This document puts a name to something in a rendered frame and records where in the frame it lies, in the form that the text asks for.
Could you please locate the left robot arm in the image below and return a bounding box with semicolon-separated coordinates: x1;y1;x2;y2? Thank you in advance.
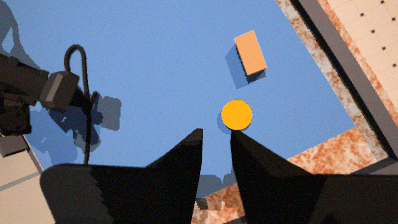
0;92;38;136

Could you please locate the orange disc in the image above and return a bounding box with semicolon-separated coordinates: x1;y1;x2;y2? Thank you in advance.
222;100;252;130

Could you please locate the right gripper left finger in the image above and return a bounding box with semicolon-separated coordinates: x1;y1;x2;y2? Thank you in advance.
39;128;203;224

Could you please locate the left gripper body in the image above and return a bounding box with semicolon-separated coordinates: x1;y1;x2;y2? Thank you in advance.
0;54;80;113

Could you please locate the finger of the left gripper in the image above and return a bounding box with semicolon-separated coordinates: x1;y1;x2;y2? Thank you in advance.
69;88;93;109

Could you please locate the dark brown rope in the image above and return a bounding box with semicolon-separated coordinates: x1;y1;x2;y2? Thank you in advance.
64;44;98;164

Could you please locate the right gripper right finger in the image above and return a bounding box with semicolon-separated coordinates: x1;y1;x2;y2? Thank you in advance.
230;130;398;224

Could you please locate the blue mat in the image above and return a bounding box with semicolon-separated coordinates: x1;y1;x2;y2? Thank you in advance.
0;0;356;201

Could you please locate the brown wooden block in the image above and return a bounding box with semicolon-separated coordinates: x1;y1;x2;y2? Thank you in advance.
234;30;267;76

